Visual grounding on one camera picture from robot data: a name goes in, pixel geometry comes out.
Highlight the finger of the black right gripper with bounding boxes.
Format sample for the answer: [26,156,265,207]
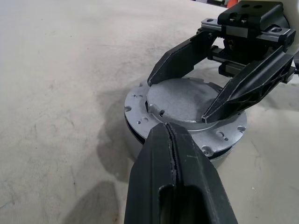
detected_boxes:
[146,31,217,89]
[201,46,295,124]

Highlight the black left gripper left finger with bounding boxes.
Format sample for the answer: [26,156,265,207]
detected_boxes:
[123,122,178,224]

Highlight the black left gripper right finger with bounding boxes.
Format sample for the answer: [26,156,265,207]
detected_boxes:
[166,122,239,224]

